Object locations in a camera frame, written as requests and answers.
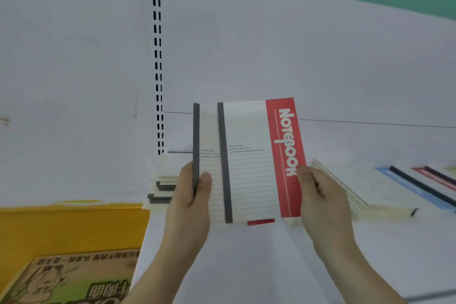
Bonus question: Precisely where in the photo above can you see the blue-striped white notebook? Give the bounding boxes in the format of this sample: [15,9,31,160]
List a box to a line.
[374,166,456,215]

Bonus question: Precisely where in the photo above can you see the person's right hand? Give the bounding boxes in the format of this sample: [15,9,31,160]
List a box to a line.
[296,166,357,258]

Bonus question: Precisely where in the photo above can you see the white metal shelf board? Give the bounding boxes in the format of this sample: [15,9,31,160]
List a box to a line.
[130,157,456,304]

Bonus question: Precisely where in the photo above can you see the white slotted shelf upright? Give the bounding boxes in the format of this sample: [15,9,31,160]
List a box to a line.
[150,0,166,157]

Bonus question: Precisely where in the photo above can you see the person's left forearm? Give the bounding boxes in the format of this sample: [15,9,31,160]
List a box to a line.
[121,239,200,304]

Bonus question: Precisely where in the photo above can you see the white shelf back panel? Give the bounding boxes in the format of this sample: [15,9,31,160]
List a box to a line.
[158,0,456,172]

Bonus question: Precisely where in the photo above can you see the yellow-striped white notebook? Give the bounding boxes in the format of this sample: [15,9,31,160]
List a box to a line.
[424,164,456,187]

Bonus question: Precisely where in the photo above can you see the green printed cardboard box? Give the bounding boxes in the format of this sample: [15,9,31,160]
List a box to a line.
[0,248,142,304]

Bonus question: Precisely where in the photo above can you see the person's right forearm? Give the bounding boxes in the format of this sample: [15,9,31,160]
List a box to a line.
[320,239,409,304]

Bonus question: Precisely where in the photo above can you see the person's left hand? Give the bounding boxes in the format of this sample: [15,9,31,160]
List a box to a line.
[165,161,213,255]

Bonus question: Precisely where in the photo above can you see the stack of cream notebooks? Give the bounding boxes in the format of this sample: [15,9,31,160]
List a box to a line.
[311,157,419,223]

